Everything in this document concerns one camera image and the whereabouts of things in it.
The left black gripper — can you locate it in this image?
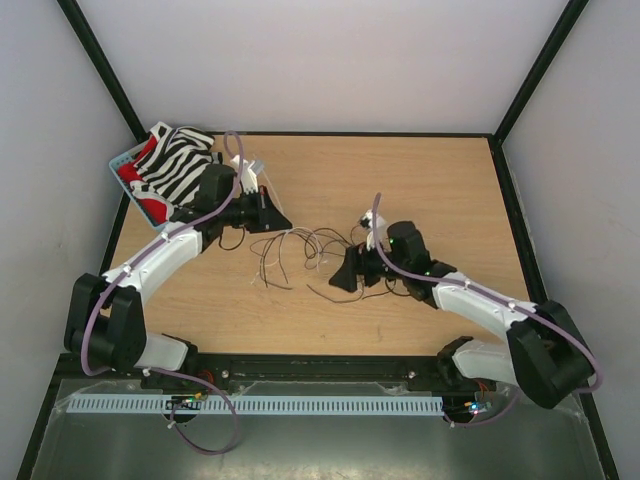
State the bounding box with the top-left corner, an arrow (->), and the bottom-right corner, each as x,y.
221,185 -> 293,234

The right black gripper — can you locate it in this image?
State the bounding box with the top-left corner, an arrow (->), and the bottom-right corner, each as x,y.
329,234 -> 409,293

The wire bundle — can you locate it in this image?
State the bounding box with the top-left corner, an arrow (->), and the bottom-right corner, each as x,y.
248,225 -> 401,305

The white zip tie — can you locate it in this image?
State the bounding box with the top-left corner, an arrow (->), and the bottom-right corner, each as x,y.
262,170 -> 292,231

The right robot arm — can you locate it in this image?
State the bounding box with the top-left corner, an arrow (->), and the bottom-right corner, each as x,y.
329,220 -> 596,409

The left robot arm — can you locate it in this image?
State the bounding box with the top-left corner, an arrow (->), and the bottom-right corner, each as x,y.
64,157 -> 292,388

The zebra striped cloth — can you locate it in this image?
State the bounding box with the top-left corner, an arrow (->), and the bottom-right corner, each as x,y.
131,122 -> 220,207

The red cloth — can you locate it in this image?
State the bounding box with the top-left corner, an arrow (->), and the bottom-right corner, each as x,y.
114,137 -> 174,228

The light blue plastic basket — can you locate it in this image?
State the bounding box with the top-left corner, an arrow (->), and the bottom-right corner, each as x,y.
109,144 -> 168,231

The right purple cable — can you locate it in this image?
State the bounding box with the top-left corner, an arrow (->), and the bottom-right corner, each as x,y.
371,192 -> 604,430

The purple cable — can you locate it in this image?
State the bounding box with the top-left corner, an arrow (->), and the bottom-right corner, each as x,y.
371,192 -> 604,430
80,130 -> 247,453

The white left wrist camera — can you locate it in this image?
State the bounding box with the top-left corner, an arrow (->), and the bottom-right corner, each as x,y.
230,155 -> 264,195

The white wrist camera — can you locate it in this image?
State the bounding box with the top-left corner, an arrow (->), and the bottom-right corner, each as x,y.
230,155 -> 264,195
358,209 -> 387,250

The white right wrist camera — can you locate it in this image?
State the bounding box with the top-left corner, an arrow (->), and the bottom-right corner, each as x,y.
358,209 -> 387,250

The light blue slotted cable duct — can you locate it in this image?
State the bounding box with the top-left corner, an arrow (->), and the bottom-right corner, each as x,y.
65,394 -> 443,417

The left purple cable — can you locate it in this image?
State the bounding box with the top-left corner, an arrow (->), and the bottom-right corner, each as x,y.
80,130 -> 247,453

